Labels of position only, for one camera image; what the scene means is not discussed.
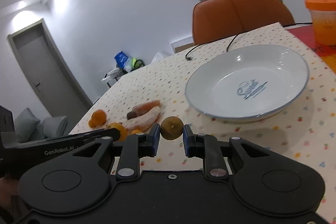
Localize grey door at left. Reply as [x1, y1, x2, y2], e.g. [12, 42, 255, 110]
[7, 19, 92, 123]

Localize orange leather chair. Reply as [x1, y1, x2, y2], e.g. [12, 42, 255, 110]
[192, 0, 294, 46]

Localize white plate blue rim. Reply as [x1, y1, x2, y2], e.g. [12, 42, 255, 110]
[185, 45, 309, 123]

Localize person's left hand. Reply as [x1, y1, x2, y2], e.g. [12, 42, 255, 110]
[1, 177, 18, 223]

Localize orange fruit near bag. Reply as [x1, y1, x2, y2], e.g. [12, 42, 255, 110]
[105, 123, 127, 141]

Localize black cable on table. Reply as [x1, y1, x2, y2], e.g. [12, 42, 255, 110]
[185, 21, 314, 62]

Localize red orange placemat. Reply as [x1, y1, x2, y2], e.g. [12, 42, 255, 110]
[286, 24, 336, 67]

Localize small green-brown round fruit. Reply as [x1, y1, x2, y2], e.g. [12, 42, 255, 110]
[160, 116, 184, 140]

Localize floral patterned tablecloth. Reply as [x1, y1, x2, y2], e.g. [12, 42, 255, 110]
[68, 21, 336, 223]

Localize grey sofa cushion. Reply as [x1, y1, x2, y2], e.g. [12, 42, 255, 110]
[14, 108, 68, 143]

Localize small orange mandarin far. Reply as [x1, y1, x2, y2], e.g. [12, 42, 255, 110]
[88, 110, 107, 128]

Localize orange lidded plastic container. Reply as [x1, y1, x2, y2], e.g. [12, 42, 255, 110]
[305, 0, 336, 46]

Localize plastic bag with sausage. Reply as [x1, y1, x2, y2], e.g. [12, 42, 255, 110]
[122, 100, 162, 135]

